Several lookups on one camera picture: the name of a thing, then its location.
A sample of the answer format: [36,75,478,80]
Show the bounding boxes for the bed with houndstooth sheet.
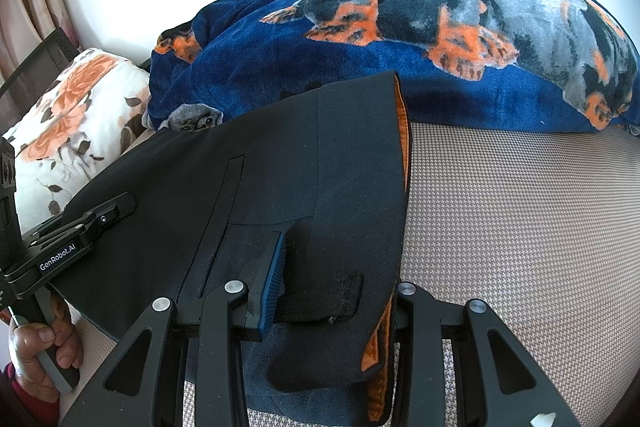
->
[55,107,640,427]

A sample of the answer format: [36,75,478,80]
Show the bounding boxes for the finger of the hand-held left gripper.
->
[22,193,138,259]

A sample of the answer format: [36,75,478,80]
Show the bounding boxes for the black pants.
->
[50,71,412,425]

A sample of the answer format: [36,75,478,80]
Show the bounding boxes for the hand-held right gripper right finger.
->
[387,283,586,427]

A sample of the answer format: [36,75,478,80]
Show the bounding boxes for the person's left hand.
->
[9,296,83,402]

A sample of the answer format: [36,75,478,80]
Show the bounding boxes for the white floral pillow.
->
[2,48,153,228]

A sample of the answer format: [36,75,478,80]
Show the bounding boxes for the blue dog-print blanket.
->
[145,0,640,135]

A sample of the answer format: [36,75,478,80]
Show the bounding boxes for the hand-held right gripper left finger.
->
[57,232,288,427]

